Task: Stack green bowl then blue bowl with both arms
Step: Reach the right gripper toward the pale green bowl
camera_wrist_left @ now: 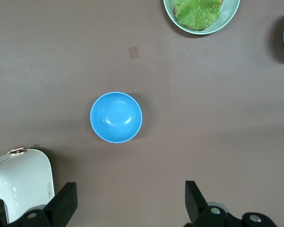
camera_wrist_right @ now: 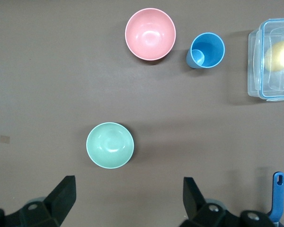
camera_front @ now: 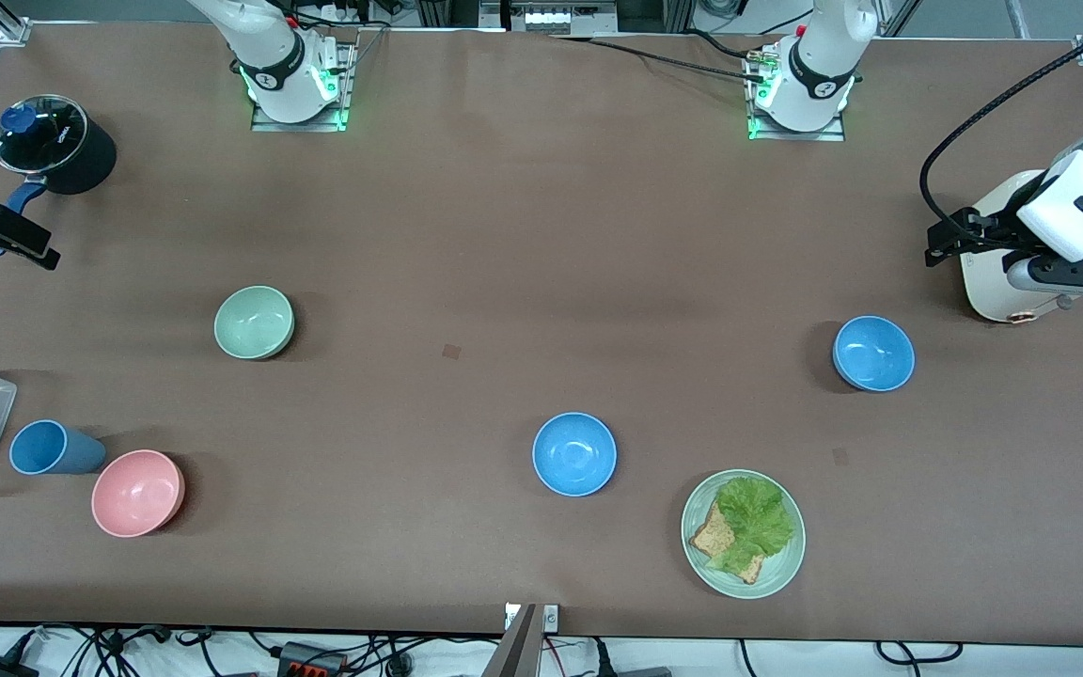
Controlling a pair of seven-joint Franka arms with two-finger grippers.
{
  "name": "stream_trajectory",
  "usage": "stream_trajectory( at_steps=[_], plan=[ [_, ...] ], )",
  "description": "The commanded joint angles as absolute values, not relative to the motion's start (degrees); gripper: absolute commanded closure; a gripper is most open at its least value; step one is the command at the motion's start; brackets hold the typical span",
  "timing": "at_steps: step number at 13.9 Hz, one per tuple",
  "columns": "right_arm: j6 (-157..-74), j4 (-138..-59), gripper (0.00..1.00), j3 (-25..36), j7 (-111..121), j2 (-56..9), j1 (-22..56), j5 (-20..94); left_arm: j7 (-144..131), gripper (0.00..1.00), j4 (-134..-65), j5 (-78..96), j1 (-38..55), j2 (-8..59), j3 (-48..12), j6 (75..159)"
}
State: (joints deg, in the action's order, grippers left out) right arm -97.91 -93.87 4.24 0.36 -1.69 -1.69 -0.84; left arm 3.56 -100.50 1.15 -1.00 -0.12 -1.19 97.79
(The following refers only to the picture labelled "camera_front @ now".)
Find black pot blue handle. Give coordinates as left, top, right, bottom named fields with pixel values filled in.
left=0, top=94, right=118, bottom=257

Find brown toast slice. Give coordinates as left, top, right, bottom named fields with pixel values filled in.
left=689, top=501, right=768, bottom=586

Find black cable on table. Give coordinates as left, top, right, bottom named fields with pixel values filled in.
left=551, top=33, right=768, bottom=84

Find glass pot lid blue knob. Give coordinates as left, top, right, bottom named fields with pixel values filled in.
left=0, top=94, right=89, bottom=178

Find green lettuce leaf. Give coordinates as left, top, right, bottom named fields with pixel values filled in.
left=706, top=476, right=796, bottom=575

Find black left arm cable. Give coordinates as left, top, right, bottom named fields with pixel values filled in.
left=919, top=11, right=1083, bottom=231

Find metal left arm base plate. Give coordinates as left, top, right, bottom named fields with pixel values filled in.
left=746, top=42, right=848, bottom=142

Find white power strip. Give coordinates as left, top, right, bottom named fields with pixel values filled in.
left=509, top=0, right=620, bottom=37

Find black orange power adapter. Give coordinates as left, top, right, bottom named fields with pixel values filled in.
left=278, top=641, right=348, bottom=677

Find green bowl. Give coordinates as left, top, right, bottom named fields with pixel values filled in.
left=213, top=285, right=296, bottom=361

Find aluminium frame profile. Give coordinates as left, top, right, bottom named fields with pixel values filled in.
left=0, top=0, right=32, bottom=46

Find blue cup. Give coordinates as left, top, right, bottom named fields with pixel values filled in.
left=9, top=419, right=108, bottom=476

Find grey camera stand bar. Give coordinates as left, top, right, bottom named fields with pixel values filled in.
left=482, top=604, right=539, bottom=677

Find cream toaster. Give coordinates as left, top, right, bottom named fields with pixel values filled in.
left=960, top=169, right=1074, bottom=325

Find green plate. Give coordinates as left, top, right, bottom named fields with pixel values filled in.
left=681, top=468, right=807, bottom=600

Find pink bowl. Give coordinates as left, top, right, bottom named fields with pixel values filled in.
left=91, top=449, right=187, bottom=539

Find small metal bracket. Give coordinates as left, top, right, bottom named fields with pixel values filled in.
left=504, top=604, right=560, bottom=632

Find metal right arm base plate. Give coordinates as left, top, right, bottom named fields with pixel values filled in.
left=250, top=38, right=359, bottom=133

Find blue bowl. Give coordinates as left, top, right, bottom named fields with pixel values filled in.
left=832, top=315, right=917, bottom=393
left=532, top=412, right=618, bottom=497

